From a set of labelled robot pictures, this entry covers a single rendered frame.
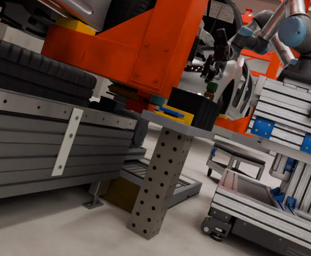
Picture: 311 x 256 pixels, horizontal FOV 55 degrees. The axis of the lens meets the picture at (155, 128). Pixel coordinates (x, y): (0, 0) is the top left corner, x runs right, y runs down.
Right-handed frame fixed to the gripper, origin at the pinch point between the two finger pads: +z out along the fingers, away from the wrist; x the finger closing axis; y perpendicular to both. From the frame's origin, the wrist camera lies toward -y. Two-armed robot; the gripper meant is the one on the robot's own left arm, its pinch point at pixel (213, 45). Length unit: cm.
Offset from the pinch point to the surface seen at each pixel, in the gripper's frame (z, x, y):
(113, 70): 41, 30, 8
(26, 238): 97, 24, 56
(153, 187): 55, 7, 55
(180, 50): 31.0, 2.9, 3.8
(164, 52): 36.7, 7.1, 4.1
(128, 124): 47, 22, 31
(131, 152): -7, 63, 56
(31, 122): 96, 15, 24
